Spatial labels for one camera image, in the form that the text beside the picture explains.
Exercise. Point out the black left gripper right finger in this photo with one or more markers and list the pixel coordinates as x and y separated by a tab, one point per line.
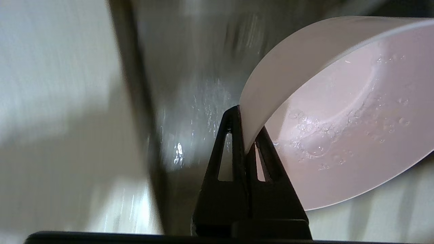
278	203

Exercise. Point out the pink plastic bowl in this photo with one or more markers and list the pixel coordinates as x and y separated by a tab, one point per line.
339	118

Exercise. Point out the stainless steel sink basin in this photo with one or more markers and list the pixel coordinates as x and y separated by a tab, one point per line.
203	101

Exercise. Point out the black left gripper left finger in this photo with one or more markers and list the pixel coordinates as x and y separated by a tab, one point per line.
220	200

